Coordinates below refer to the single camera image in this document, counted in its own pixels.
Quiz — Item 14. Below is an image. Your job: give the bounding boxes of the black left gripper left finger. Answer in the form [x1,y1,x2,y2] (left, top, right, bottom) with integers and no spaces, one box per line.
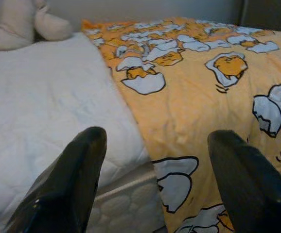
[4,126,107,233]

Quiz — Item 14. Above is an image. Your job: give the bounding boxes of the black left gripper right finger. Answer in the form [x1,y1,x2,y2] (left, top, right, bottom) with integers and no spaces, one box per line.
[207,130,281,233]

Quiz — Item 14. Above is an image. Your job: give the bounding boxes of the white quilted mattress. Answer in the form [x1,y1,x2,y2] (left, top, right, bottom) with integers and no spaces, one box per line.
[0,33,167,233]

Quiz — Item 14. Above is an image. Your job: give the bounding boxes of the yellow cartoon print blanket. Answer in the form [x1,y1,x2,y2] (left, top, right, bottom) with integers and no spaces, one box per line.
[81,16,281,233]

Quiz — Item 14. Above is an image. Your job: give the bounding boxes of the beige plush toy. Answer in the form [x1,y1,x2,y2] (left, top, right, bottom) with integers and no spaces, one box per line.
[0,0,73,52]

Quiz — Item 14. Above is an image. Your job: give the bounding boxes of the black nightstand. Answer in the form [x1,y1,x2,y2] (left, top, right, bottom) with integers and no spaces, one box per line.
[239,0,281,33]

